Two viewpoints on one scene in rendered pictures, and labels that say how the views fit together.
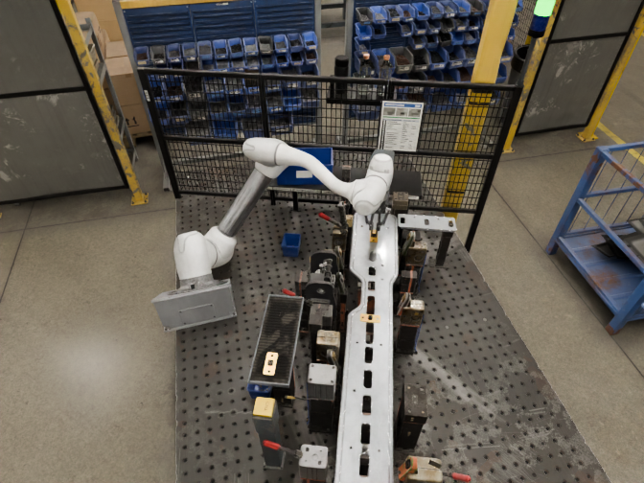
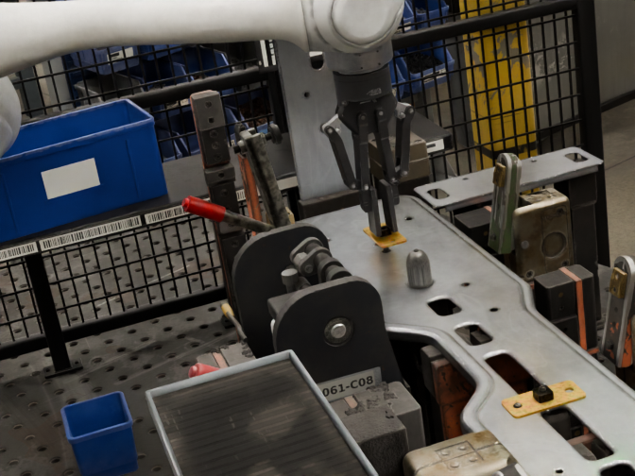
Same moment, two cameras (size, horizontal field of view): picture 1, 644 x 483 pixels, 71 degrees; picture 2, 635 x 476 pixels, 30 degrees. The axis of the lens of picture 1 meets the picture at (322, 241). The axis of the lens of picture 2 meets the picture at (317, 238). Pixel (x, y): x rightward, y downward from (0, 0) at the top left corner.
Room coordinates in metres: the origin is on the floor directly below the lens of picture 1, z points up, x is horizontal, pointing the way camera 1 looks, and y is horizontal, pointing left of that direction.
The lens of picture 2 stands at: (0.17, 0.37, 1.67)
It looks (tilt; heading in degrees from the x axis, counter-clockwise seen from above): 23 degrees down; 340
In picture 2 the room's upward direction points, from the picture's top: 9 degrees counter-clockwise
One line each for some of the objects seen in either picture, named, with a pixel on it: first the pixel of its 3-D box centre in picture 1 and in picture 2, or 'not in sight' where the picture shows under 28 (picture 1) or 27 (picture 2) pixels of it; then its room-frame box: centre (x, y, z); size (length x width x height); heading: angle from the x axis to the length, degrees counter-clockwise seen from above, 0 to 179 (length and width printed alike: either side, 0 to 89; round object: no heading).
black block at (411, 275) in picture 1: (405, 293); (571, 372); (1.36, -0.40, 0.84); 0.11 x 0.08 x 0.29; 84
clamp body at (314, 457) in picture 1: (313, 475); not in sight; (0.54, 0.03, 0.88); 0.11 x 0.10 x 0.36; 84
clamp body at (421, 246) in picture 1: (412, 269); (544, 309); (1.49, -0.45, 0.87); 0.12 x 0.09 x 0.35; 84
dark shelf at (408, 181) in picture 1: (339, 180); (183, 186); (2.02, -0.10, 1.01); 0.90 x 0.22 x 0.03; 84
